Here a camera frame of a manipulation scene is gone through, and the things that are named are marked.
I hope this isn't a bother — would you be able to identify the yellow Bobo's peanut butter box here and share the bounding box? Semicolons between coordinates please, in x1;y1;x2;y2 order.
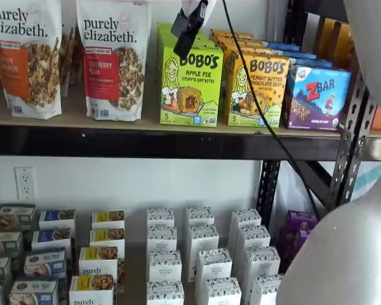
221;50;290;128
214;34;264;44
210;29;254;37
218;40;276;55

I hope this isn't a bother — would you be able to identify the black diagonal shelf brace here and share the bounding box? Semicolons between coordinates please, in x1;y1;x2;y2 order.
291;160;336;204

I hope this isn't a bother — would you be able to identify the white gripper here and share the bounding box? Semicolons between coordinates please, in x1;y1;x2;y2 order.
172;0;217;60

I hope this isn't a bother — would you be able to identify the white wall outlet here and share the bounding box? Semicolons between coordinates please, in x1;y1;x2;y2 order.
15;166;36;200

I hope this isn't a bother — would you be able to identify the purple snack box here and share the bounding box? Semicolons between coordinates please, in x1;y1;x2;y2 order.
287;210;319;233
279;222;312;273

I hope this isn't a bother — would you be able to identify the white yellow granola box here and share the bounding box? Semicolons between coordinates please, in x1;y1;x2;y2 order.
91;210;126;230
69;274;116;305
79;247;119;280
89;227;126;252

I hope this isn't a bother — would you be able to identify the wooden shelf board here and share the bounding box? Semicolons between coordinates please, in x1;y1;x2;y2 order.
0;85;347;138

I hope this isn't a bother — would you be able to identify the red label granola bag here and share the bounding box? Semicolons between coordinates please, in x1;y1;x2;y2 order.
76;0;152;121

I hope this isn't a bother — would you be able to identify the white patterned pantry box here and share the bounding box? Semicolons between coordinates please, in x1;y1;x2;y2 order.
146;281;185;305
243;246;281;287
186;207;215;228
195;248;232;283
147;226;178;254
231;208;262;252
149;250;182;283
187;224;220;255
146;208;175;228
250;274;283;305
204;278;242;305
236;225;271;255

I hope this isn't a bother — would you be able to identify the blue purple Zbar box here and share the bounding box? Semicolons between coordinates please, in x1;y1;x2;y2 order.
262;40;302;51
283;64;352;131
287;58;333;68
272;49;318;60

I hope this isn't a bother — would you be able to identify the orange label granola bag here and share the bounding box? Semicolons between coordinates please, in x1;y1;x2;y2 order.
0;0;64;120

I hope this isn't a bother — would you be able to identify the white teal plastic sheet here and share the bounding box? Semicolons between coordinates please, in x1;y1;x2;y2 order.
357;161;381;204

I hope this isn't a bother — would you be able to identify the black perforated shelf post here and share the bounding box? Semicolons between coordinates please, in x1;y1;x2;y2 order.
258;0;309;229
335;68;374;207

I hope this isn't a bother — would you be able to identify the black cable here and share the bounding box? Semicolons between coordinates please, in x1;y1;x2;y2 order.
221;0;320;220

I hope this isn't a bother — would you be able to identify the brown orange snack box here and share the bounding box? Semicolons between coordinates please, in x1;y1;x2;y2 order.
333;22;358;64
314;17;337;55

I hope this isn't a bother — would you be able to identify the green Bobo's apple pie box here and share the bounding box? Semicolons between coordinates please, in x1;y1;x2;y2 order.
157;22;201;34
158;30;210;42
159;38;217;51
159;47;225;127

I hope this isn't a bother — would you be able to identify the black shelf beam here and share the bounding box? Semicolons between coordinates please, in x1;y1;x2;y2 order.
0;123;369;161

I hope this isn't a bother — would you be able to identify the blue white snack box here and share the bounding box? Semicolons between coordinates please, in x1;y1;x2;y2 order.
9;279;58;305
31;227;72;255
24;247;67;280
39;209;76;234

